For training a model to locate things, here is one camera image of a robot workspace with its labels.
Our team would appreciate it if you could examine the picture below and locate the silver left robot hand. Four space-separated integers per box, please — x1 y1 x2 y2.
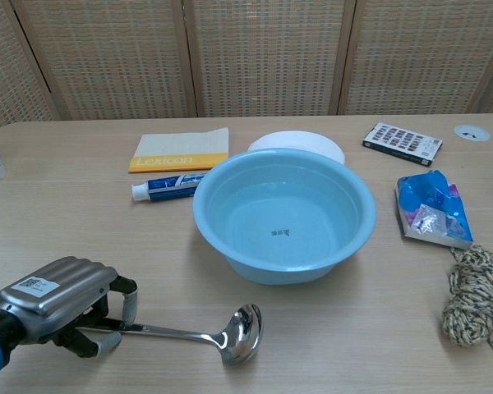
0 256 139 360

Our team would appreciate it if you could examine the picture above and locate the stainless steel ladle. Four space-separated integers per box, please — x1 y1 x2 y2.
78 303 264 366

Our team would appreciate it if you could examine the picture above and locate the light blue plastic basin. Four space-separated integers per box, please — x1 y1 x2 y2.
192 148 378 286

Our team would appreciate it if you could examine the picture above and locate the blue white toothpaste tube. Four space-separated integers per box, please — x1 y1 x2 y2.
131 172 208 203

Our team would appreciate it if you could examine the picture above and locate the yellow Lexicon book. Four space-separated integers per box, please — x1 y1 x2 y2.
127 127 230 174

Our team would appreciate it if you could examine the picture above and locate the white round plate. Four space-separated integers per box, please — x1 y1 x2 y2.
246 130 347 166

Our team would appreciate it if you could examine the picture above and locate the woven wooden folding screen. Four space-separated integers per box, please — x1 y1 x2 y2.
0 0 493 134

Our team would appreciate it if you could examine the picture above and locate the black nail sticker box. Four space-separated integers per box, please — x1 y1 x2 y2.
362 121 445 167

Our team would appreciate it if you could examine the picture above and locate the blue plastic packet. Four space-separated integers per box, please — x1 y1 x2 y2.
394 169 475 250

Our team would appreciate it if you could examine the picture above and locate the beige speckled yarn skein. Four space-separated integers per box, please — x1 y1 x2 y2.
441 243 493 369

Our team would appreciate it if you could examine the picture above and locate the round desk cable grommet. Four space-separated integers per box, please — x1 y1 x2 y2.
454 125 491 143

